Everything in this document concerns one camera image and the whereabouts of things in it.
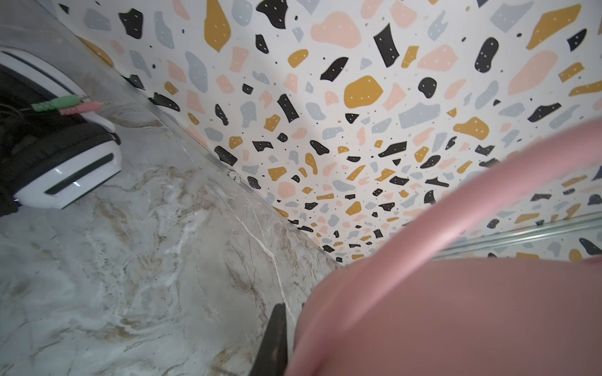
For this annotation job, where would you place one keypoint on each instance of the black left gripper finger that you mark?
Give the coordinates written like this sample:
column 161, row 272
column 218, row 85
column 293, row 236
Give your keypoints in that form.
column 272, row 357

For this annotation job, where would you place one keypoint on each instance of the pink headphones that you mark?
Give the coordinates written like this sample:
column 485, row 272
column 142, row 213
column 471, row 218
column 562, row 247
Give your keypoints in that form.
column 401, row 312

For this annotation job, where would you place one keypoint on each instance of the white black headphones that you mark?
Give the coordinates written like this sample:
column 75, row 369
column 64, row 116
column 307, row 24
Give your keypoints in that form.
column 55, row 147

